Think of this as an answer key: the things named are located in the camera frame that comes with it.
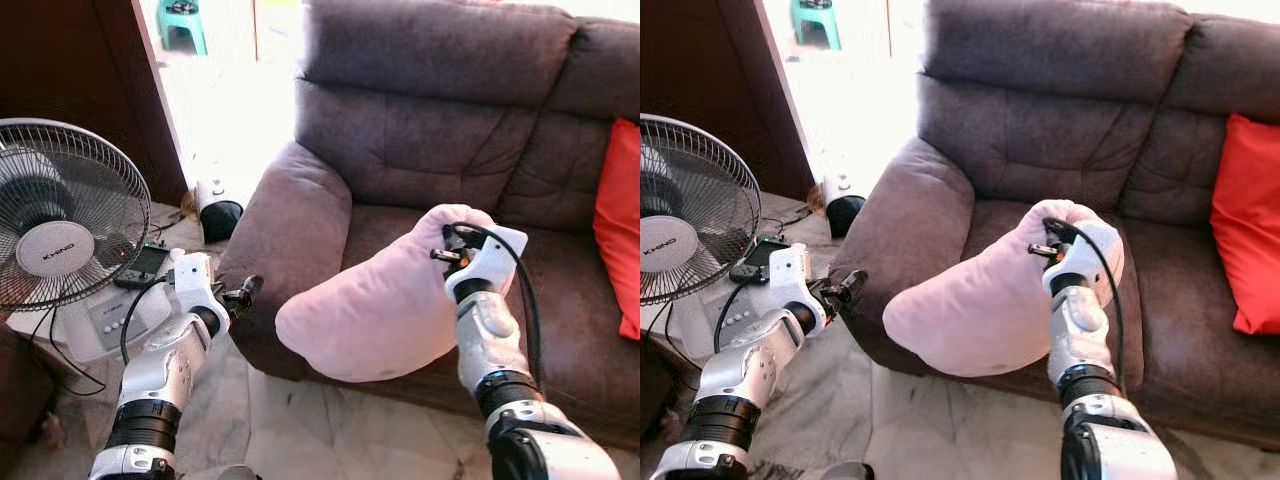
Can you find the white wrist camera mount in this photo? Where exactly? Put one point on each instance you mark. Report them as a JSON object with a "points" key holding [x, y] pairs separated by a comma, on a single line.
{"points": [[792, 275], [193, 280], [495, 258], [1090, 255]]}

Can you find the dark brown fabric sofa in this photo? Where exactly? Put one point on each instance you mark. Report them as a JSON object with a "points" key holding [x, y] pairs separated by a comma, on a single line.
{"points": [[1040, 130], [430, 130]]}

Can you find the white Khind standing fan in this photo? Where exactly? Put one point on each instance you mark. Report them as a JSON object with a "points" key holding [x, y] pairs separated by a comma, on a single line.
{"points": [[668, 245], [55, 250]]}

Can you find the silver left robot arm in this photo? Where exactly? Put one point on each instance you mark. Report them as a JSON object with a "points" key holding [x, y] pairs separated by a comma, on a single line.
{"points": [[750, 375], [160, 370]]}

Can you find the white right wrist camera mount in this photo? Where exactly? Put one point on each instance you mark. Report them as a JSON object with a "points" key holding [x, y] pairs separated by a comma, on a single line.
{"points": [[495, 258], [1090, 255]]}

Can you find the teal plastic stool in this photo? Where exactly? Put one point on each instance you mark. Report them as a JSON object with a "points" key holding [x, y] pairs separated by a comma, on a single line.
{"points": [[183, 25], [817, 22]]}

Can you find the black handheld device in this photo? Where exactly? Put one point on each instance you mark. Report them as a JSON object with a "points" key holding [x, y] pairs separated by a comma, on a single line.
{"points": [[145, 265], [760, 260]]}

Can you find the red cushion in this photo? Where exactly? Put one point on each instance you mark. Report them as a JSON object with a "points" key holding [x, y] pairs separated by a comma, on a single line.
{"points": [[1245, 225], [620, 230]]}

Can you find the brown wooden door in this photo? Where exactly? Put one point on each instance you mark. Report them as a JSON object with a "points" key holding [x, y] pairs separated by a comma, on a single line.
{"points": [[70, 60], [710, 60]]}

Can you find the dark brown armchair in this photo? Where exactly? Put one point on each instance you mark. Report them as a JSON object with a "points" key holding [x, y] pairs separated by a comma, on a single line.
{"points": [[655, 390], [20, 385]]}

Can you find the pink soft pillow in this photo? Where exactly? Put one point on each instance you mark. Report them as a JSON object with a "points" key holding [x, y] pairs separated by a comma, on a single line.
{"points": [[980, 310], [380, 310]]}

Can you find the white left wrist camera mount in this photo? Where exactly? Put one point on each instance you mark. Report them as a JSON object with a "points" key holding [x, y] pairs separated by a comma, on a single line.
{"points": [[792, 275], [193, 280]]}

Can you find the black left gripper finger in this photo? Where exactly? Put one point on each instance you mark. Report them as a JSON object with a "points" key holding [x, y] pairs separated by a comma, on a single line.
{"points": [[856, 281], [253, 286]]}

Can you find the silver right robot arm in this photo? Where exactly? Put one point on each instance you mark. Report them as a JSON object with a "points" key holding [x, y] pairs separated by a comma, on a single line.
{"points": [[1085, 340], [495, 340]]}

